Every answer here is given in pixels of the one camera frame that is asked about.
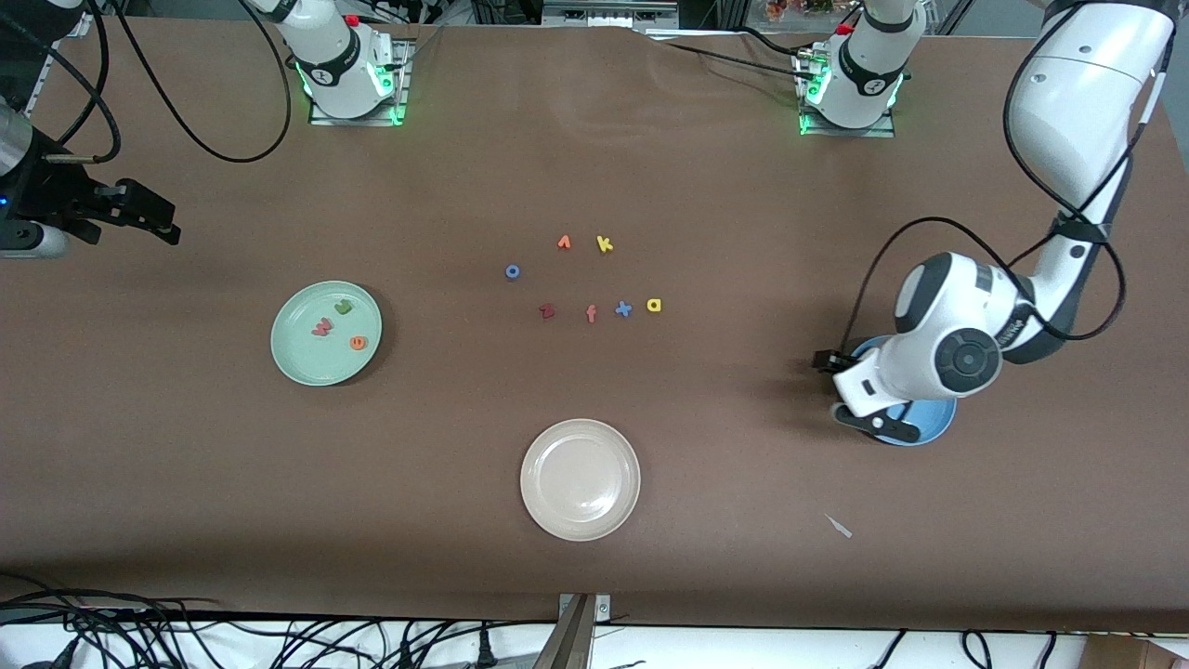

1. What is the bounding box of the blue plastic plate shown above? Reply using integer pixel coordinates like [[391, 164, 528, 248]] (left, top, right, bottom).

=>
[[847, 336, 958, 448]]

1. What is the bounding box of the light green plastic plate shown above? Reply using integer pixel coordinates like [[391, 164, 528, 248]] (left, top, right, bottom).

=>
[[270, 281, 384, 387]]

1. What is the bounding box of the beige plastic plate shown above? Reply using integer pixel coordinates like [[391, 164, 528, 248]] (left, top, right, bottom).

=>
[[520, 418, 642, 543]]

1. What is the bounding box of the brown table cover sheet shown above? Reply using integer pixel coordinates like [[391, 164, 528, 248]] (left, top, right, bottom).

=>
[[0, 19, 1189, 633]]

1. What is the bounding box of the colourful toy pile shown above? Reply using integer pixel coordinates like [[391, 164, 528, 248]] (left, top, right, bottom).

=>
[[764, 0, 860, 24]]

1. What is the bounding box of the cardboard box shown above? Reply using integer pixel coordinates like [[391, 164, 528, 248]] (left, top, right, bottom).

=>
[[1080, 635, 1189, 669]]

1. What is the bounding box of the grey metal box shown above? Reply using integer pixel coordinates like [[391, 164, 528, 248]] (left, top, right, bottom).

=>
[[542, 0, 679, 29]]

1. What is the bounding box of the aluminium frame profile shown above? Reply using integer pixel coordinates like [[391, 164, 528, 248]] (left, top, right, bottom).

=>
[[23, 56, 57, 117]]

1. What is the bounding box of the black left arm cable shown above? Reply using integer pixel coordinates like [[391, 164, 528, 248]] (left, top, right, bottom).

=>
[[841, 0, 1171, 352]]

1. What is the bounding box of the black power cable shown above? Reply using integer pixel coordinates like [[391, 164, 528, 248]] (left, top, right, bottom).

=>
[[737, 25, 805, 55], [661, 41, 811, 70]]

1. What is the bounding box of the aluminium frame post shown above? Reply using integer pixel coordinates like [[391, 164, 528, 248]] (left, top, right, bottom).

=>
[[532, 595, 595, 669]]

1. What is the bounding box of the tangled black cable bundle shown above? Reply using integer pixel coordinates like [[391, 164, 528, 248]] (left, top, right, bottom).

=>
[[0, 574, 558, 669]]

